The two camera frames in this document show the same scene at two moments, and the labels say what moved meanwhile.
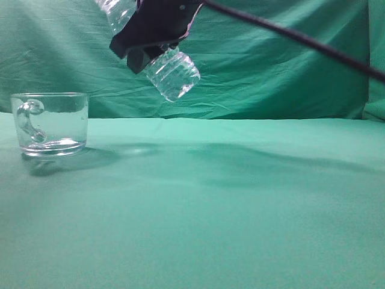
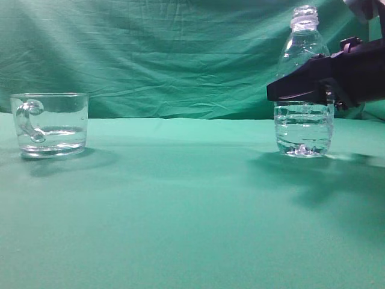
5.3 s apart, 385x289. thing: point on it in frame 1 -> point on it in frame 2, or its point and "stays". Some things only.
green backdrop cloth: x=247 y=70 stays
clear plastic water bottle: x=173 y=73 -> x=303 y=129
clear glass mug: x=52 y=124 stays
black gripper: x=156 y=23 -> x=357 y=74
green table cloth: x=197 y=203 stays
